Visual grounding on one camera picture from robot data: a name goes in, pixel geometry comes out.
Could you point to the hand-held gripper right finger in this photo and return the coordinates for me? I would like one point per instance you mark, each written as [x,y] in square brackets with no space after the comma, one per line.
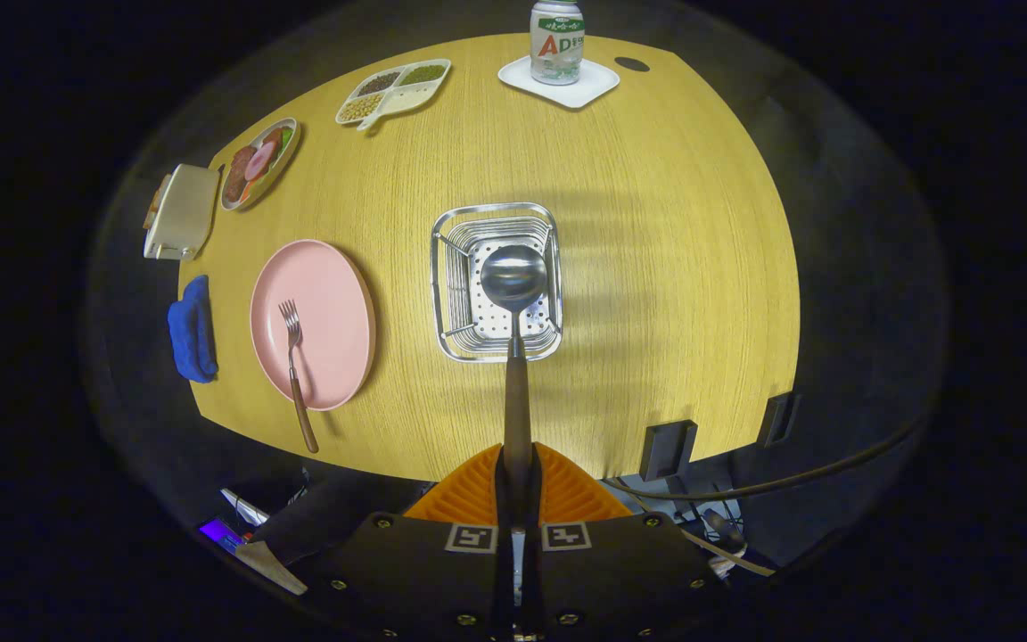
[620,580]

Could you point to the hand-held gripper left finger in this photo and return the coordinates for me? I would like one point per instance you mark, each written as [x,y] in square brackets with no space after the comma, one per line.
[415,580]

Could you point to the black table clamp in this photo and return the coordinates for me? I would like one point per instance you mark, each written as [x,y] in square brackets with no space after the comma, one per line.
[778,419]
[667,450]

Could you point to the device with purple screen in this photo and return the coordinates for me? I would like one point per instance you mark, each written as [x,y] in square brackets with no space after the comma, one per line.
[224,535]

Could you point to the pink plate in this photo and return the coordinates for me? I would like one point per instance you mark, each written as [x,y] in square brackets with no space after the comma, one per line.
[326,303]

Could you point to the blue cloth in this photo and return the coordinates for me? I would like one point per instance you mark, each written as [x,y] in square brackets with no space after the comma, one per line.
[191,334]

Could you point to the cream toaster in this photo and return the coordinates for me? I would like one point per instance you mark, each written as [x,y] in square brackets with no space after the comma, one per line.
[184,209]

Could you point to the oval plate with toy food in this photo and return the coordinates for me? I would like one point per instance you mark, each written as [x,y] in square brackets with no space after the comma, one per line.
[250,169]

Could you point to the toast slice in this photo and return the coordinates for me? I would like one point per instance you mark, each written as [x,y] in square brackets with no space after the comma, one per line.
[159,201]

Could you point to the white divided dish with beans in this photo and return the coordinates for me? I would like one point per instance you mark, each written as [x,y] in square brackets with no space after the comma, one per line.
[398,96]

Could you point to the white square coaster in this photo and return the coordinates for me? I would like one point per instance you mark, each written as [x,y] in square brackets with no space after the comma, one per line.
[594,85]

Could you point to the drink bottle with green label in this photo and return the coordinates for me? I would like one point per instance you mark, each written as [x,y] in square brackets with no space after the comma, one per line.
[556,53]

